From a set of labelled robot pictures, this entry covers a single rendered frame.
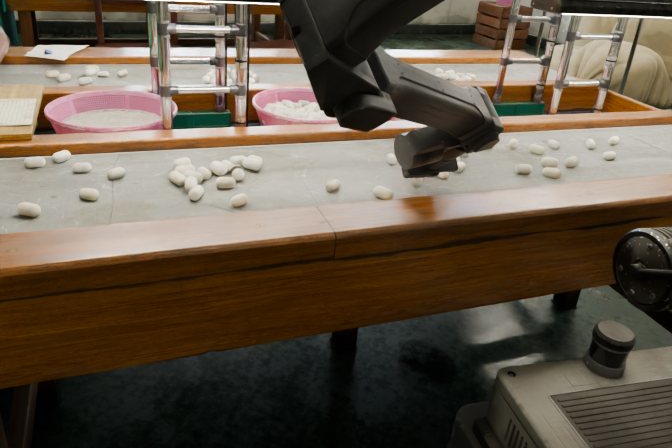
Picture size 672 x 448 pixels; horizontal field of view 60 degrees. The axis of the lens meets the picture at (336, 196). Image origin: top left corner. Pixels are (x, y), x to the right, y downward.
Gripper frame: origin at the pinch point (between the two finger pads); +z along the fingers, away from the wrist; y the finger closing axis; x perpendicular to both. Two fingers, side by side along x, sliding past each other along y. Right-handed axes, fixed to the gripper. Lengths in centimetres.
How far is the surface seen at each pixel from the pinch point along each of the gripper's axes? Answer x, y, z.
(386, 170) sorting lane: -1.1, 2.1, 4.4
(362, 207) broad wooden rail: 8.8, 15.4, -11.3
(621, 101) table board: -27, -100, 37
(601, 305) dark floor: 36, -108, 74
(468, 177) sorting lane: 2.6, -12.8, -0.3
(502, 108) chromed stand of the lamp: -27, -58, 41
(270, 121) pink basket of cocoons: -20.2, 17.6, 26.8
